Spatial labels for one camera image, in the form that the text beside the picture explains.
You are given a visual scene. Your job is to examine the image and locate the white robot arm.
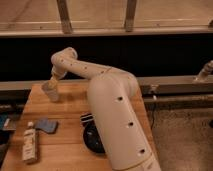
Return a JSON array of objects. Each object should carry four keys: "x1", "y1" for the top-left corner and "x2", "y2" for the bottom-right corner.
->
[{"x1": 50, "y1": 47, "x2": 162, "y2": 171}]

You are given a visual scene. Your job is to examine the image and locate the blue sponge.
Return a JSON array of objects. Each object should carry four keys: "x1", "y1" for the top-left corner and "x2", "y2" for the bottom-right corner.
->
[{"x1": 35, "y1": 118, "x2": 58, "y2": 134}]

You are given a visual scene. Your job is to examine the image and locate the black ceramic bowl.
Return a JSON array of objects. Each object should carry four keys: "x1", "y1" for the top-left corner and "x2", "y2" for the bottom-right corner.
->
[{"x1": 83, "y1": 122, "x2": 105, "y2": 154}]

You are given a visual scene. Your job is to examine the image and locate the wooden table top board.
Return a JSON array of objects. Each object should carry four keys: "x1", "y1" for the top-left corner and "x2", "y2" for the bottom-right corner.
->
[{"x1": 1, "y1": 82, "x2": 112, "y2": 171}]

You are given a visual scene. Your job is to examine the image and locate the metal window frame rail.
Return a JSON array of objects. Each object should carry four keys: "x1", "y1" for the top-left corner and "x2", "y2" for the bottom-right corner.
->
[{"x1": 0, "y1": 0, "x2": 213, "y2": 37}]

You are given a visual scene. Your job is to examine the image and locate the white glue bottle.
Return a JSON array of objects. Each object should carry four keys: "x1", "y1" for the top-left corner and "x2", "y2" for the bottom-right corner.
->
[{"x1": 22, "y1": 121, "x2": 38, "y2": 164}]

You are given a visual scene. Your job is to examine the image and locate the black white striped cloth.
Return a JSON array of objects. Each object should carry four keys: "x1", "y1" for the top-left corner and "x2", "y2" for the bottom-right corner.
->
[{"x1": 80, "y1": 113, "x2": 93, "y2": 127}]

